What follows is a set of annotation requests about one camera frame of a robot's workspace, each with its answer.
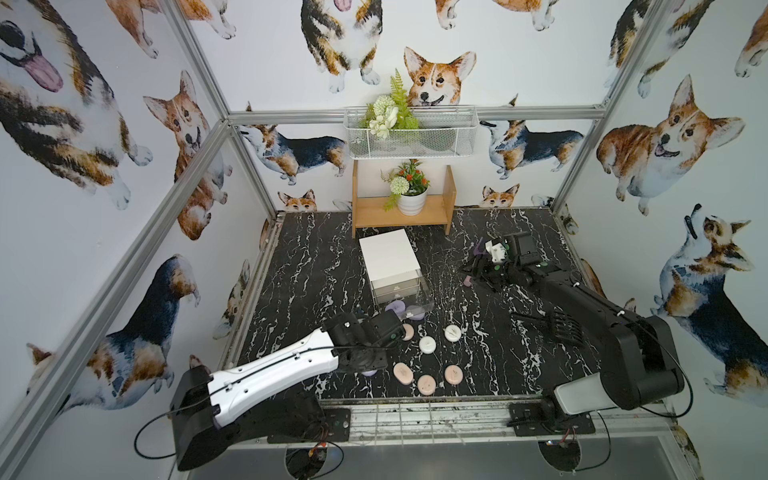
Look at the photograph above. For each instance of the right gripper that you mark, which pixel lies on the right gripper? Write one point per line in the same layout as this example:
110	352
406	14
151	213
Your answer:
489	267

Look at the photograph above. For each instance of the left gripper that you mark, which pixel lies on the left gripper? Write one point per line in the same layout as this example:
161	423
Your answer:
387	327

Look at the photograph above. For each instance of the white mini drawer cabinet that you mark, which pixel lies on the white mini drawer cabinet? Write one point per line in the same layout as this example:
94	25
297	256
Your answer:
392	266

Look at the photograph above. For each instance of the purple earphone case top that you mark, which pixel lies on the purple earphone case top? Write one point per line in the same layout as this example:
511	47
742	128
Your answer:
415	312

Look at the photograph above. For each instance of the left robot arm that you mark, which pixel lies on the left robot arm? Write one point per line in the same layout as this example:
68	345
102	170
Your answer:
212	411

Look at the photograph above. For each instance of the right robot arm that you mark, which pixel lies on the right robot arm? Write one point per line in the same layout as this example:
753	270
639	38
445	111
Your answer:
638	359

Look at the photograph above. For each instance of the pink earphone case upper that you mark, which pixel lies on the pink earphone case upper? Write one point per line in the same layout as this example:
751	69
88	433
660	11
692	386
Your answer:
408	332

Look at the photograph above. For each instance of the pink earphone case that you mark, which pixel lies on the pink earphone case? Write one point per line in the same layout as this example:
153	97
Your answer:
426	385
453	375
408	332

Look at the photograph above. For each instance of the pink earphone case oval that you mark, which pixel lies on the pink earphone case oval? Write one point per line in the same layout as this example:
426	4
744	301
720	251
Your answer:
403	373

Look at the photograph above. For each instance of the purple pink toy rake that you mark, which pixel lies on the purple pink toy rake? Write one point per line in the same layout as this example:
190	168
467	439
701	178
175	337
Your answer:
477	249

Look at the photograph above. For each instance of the white earphone case middle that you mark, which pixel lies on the white earphone case middle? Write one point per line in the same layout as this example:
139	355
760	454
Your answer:
427	345

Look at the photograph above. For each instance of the white earphone case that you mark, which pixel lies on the white earphone case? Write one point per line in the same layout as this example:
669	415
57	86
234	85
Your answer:
452	333
427	345

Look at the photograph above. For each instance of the pink earphone case bottom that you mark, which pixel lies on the pink earphone case bottom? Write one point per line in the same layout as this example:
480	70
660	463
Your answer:
426	385

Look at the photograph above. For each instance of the white earphone case right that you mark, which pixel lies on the white earphone case right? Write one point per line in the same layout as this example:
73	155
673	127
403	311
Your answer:
452	333

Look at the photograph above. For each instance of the pink earphone case right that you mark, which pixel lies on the pink earphone case right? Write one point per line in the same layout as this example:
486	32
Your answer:
453	375

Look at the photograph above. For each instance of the wooden shelf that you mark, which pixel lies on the wooden shelf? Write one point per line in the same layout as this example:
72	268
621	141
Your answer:
423	210

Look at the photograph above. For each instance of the white potted plant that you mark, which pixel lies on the white potted plant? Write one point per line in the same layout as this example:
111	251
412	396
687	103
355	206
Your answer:
408	187

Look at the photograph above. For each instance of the green white artificial flowers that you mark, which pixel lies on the green white artificial flowers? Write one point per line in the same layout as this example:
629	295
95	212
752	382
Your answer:
390	112

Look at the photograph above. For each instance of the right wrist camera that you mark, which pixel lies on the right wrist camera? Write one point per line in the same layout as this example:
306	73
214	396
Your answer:
519	249

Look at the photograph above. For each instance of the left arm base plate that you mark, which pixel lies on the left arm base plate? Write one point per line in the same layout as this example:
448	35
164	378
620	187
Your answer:
334	425

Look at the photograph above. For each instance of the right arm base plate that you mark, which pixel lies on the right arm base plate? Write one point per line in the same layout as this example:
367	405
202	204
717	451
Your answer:
543	417

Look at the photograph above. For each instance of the white wire basket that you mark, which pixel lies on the white wire basket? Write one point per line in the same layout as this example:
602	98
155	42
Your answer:
440	132

